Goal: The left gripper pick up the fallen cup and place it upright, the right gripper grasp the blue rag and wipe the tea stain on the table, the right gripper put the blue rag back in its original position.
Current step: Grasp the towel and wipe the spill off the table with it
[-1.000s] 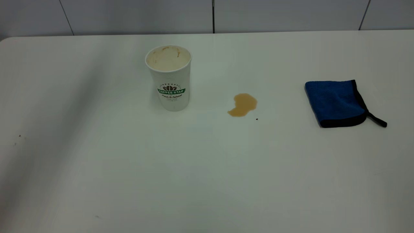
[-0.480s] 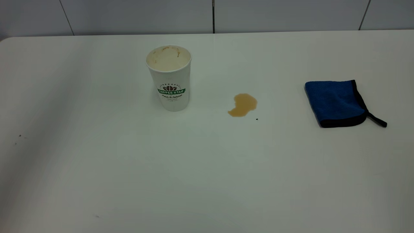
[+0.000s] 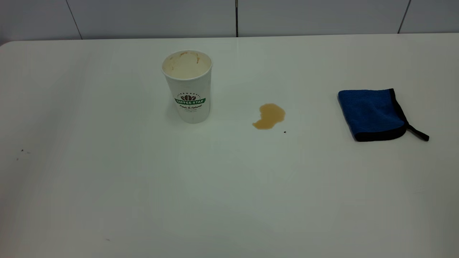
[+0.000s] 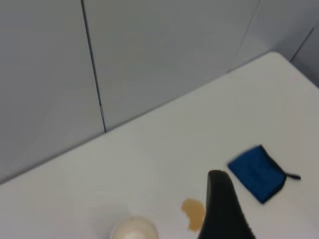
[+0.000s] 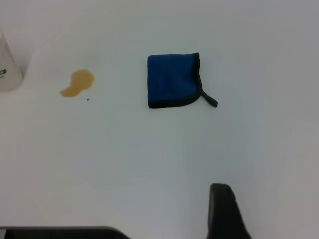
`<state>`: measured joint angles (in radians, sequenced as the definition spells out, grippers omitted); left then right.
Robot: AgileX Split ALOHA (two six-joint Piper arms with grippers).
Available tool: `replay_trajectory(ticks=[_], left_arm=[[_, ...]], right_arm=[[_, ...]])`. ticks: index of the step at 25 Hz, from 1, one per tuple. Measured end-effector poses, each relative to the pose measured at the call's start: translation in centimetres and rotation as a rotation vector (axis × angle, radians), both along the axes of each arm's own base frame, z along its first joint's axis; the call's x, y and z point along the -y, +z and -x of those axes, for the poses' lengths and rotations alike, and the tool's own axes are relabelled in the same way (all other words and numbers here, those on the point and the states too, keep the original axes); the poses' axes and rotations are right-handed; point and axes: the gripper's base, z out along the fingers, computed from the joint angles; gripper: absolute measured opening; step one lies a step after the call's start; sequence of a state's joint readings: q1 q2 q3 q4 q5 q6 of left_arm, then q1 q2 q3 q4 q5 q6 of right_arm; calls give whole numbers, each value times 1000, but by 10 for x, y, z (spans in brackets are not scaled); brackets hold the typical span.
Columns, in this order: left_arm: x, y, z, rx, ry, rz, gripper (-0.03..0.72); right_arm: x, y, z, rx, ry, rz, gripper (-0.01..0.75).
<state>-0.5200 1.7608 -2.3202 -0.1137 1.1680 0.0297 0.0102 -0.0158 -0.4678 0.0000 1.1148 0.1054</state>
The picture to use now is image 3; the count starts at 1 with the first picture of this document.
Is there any white paper coffee cup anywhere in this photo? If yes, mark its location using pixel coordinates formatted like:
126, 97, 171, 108
161, 50, 213, 124

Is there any blue microfiber cloth black trim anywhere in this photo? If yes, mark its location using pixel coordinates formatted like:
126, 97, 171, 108
337, 89, 430, 142

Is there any brown coffee spill puddle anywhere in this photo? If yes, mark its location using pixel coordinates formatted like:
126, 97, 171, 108
252, 103, 286, 130

